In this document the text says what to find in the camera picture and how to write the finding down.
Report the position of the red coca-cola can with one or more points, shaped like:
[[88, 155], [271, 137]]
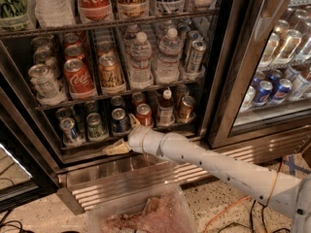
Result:
[[80, 82]]

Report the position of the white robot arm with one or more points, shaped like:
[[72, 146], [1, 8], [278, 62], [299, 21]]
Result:
[[285, 194]]

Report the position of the slim silver energy can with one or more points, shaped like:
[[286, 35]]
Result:
[[195, 57]]

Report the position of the pepsi can behind door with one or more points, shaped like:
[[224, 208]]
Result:
[[263, 91]]

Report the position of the blue pepsi can front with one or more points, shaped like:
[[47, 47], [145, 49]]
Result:
[[120, 122]]

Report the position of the large coca-cola bottle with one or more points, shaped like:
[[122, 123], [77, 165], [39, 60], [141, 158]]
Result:
[[94, 10]]

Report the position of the stainless steel glass-door fridge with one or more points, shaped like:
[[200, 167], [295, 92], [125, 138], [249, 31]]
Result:
[[248, 41]]

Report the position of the copper brown soda can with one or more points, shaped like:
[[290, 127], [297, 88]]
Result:
[[186, 109]]

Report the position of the blue pepsi can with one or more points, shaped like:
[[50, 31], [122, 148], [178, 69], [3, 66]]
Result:
[[71, 134], [120, 122]]

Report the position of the clear water bottle left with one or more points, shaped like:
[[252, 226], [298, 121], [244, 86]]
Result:
[[140, 54]]

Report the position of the brown juice bottle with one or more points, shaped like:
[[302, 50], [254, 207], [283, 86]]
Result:
[[165, 108]]

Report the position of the green soda can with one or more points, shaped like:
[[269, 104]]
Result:
[[96, 131]]

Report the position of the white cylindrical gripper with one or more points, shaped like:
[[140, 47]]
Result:
[[136, 140]]

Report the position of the clear water bottle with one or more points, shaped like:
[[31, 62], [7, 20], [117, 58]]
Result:
[[140, 54], [168, 57]]

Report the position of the clear plastic bin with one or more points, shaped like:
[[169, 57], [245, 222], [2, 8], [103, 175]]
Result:
[[157, 209]]

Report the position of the orange soda can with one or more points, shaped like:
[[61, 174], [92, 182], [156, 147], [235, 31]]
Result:
[[111, 77]]

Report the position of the blue pepsi can left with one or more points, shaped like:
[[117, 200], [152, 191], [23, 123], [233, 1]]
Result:
[[71, 134]]

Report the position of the silver white soda can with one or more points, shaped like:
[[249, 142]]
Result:
[[49, 90]]

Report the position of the clear water bottle right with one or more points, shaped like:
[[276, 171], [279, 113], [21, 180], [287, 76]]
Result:
[[168, 57]]

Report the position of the red soda can front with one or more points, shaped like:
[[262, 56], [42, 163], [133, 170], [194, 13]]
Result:
[[144, 114]]

